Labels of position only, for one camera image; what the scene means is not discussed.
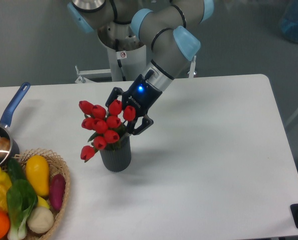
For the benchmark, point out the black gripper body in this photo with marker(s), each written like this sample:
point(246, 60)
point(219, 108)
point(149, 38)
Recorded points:
point(141, 95)

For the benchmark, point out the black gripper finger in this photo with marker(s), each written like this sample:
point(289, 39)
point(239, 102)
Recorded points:
point(116, 91)
point(132, 130)

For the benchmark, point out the red tulip bouquet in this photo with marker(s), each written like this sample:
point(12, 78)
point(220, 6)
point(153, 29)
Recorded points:
point(108, 126)

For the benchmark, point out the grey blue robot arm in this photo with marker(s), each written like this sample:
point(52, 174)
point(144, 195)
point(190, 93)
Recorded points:
point(148, 48)

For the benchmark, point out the dark grey ribbed vase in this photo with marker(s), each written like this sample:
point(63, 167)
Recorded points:
point(118, 159)

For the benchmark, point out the woven bamboo basket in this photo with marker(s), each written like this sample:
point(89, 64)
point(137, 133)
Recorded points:
point(56, 166)

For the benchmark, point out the yellow squash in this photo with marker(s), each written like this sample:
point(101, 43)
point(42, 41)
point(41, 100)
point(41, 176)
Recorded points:
point(38, 174)

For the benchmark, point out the purple eggplant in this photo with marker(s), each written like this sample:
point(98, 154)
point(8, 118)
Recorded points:
point(57, 190)

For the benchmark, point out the green bok choy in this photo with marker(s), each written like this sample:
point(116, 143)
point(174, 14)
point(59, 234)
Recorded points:
point(21, 199)

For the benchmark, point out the blue object in background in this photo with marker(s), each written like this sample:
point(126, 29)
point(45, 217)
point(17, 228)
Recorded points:
point(289, 22)

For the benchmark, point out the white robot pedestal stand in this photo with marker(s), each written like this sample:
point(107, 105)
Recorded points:
point(128, 57)

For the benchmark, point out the blue handled saucepan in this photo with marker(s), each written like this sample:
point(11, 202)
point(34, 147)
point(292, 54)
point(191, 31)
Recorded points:
point(8, 146)

